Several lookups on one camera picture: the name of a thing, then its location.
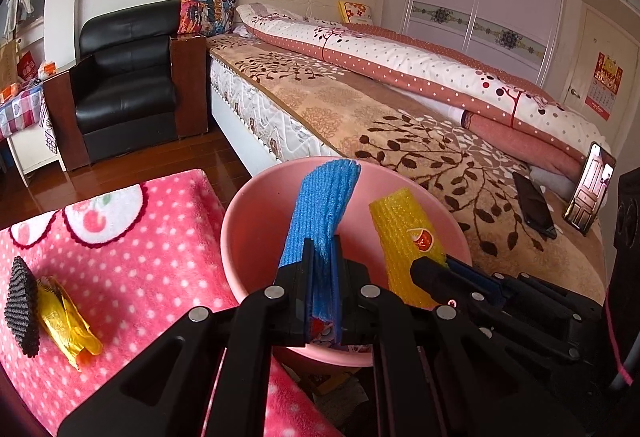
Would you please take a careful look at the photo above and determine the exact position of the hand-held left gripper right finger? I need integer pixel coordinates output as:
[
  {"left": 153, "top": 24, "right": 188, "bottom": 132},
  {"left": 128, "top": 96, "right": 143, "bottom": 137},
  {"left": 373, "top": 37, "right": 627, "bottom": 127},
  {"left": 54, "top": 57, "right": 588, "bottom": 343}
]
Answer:
[{"left": 332, "top": 236, "right": 583, "bottom": 437}]

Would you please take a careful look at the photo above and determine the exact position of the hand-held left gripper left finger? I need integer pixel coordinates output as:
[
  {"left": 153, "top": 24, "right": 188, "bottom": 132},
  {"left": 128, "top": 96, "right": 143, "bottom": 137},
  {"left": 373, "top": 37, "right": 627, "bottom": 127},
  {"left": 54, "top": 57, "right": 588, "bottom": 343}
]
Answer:
[{"left": 57, "top": 237, "right": 313, "bottom": 437}]

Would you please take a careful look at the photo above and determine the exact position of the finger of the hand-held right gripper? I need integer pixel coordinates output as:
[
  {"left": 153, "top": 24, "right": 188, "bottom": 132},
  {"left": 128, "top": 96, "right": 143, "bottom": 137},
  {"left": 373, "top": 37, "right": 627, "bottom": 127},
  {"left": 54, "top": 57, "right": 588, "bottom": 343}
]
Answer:
[
  {"left": 410, "top": 258, "right": 583, "bottom": 363},
  {"left": 445, "top": 257, "right": 601, "bottom": 318}
]

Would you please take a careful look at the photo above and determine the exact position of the yellow foam net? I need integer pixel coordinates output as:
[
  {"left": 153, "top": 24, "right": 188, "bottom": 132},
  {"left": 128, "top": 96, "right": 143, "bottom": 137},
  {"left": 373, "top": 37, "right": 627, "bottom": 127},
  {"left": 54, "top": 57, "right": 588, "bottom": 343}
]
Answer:
[{"left": 369, "top": 200, "right": 448, "bottom": 310}]

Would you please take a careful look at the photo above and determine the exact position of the pink plastic bucket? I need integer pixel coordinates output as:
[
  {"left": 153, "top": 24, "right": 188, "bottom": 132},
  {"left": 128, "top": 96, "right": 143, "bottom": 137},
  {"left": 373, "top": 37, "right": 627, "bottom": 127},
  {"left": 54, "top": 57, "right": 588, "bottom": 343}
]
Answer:
[{"left": 221, "top": 157, "right": 473, "bottom": 373}]

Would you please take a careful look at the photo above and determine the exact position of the blue foam net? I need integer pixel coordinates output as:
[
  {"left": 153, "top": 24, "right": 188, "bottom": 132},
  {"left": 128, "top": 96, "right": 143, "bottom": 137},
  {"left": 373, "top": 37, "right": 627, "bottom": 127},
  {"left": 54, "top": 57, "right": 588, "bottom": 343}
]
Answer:
[{"left": 277, "top": 158, "right": 362, "bottom": 323}]

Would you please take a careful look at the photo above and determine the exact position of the yellow foil wrapper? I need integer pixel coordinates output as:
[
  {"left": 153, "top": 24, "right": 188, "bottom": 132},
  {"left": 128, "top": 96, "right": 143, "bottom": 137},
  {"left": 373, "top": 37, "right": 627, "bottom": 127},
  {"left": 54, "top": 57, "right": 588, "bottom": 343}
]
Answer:
[{"left": 37, "top": 277, "right": 103, "bottom": 370}]

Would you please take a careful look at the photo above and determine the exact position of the black foam net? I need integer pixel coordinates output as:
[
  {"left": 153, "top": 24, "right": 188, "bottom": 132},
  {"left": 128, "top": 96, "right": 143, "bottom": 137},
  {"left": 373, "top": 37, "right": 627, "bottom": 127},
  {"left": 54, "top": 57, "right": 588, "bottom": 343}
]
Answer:
[{"left": 4, "top": 256, "right": 41, "bottom": 358}]

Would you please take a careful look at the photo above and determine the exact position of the black smartphone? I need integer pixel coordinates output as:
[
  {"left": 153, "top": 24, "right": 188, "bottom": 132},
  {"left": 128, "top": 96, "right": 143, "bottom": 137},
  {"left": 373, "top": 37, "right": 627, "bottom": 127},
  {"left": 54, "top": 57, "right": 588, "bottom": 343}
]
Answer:
[{"left": 512, "top": 171, "right": 558, "bottom": 240}]

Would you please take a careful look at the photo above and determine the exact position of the standing smartphone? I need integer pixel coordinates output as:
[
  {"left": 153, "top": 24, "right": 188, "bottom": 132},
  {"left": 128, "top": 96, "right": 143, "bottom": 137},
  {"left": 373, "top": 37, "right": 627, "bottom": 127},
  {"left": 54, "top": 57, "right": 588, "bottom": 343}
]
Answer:
[{"left": 562, "top": 142, "right": 618, "bottom": 235}]

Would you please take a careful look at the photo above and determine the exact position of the bed with leaf cover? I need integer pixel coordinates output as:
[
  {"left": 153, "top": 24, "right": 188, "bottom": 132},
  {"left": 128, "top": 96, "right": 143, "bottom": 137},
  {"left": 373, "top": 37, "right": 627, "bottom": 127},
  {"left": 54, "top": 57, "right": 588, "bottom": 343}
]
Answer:
[{"left": 207, "top": 2, "right": 621, "bottom": 303}]

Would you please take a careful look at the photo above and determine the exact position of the white pink dotted quilt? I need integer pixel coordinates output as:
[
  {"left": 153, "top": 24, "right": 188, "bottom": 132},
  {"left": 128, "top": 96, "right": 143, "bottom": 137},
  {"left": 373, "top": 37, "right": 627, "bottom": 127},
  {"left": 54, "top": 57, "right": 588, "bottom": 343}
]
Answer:
[{"left": 235, "top": 2, "right": 608, "bottom": 178}]

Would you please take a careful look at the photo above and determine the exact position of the yellow flowered pillow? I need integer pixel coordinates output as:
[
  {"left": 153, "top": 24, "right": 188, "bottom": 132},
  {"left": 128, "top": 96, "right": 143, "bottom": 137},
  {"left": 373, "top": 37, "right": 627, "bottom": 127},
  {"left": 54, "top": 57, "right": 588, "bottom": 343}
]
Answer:
[{"left": 337, "top": 0, "right": 375, "bottom": 25}]

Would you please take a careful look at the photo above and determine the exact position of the black leather armchair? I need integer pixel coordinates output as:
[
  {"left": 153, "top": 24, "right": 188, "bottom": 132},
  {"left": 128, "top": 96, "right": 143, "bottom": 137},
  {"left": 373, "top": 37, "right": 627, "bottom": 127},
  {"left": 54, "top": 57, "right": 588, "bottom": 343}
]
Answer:
[{"left": 69, "top": 0, "right": 208, "bottom": 168}]

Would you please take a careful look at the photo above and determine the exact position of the white low cabinet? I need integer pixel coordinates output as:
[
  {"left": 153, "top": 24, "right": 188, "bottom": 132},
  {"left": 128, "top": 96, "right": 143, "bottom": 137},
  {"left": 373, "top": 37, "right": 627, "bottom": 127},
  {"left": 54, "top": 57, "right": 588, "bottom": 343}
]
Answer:
[{"left": 7, "top": 117, "right": 66, "bottom": 188}]

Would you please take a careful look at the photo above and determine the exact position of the colourful printed cushion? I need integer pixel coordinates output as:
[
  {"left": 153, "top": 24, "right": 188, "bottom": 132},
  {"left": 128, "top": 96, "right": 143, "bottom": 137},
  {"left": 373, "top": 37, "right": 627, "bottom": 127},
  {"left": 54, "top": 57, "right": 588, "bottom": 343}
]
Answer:
[{"left": 177, "top": 0, "right": 238, "bottom": 37}]

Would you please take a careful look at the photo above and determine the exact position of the red bag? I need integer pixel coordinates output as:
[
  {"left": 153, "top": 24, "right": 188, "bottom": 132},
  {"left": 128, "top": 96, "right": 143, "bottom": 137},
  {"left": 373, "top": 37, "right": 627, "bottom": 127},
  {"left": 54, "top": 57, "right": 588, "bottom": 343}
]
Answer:
[{"left": 17, "top": 51, "right": 41, "bottom": 80}]

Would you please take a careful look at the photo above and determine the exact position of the coat rack with clothes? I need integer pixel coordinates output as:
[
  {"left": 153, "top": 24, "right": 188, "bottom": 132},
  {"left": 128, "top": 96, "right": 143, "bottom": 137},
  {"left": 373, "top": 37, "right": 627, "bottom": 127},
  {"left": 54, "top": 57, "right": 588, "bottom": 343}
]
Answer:
[{"left": 5, "top": 0, "right": 36, "bottom": 38}]

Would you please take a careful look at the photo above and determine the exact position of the red wall calendar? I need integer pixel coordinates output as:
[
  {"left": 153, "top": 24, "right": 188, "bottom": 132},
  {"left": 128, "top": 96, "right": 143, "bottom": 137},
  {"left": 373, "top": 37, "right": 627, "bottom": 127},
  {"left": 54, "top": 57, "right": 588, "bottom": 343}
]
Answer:
[{"left": 585, "top": 52, "right": 626, "bottom": 120}]

